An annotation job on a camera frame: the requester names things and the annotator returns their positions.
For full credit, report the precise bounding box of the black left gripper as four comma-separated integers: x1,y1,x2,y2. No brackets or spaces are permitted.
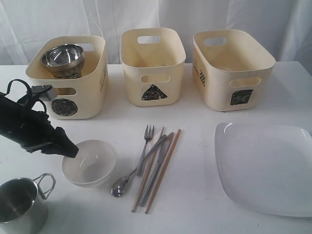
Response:
0,93,79,158

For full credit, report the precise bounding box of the white round bowl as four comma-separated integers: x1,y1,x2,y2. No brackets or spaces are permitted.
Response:
61,139,118,188

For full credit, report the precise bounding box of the steel spoon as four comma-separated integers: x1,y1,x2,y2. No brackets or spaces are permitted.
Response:
111,134,167,197

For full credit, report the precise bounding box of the steel mug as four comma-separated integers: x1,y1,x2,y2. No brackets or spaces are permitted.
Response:
0,173,56,234

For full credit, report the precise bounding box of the steel bowl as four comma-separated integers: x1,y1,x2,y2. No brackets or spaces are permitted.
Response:
40,44,85,79

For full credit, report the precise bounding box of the steel fork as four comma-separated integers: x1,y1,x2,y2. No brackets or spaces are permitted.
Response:
136,125,155,176

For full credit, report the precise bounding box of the wooden chopstick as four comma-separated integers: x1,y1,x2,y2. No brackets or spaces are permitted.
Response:
131,127,164,213
145,129,181,214

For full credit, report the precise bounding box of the cream bin with circle mark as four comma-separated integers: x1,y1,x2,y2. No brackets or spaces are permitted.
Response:
26,36,109,119

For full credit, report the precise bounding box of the steel table knife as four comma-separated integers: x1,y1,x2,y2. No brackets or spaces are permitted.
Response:
138,132,175,207

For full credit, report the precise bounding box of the cream bin with triangle mark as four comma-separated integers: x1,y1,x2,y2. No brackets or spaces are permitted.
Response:
120,28,186,107

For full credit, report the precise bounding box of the cream bin with square mark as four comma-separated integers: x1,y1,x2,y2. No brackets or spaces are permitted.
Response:
193,29,276,112

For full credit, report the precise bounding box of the white square plate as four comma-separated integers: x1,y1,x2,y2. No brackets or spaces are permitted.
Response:
214,122,312,217

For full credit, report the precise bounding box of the white curtain backdrop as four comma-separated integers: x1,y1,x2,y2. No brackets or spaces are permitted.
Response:
0,0,312,70

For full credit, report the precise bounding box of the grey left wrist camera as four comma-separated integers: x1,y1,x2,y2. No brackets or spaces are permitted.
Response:
31,85,57,101

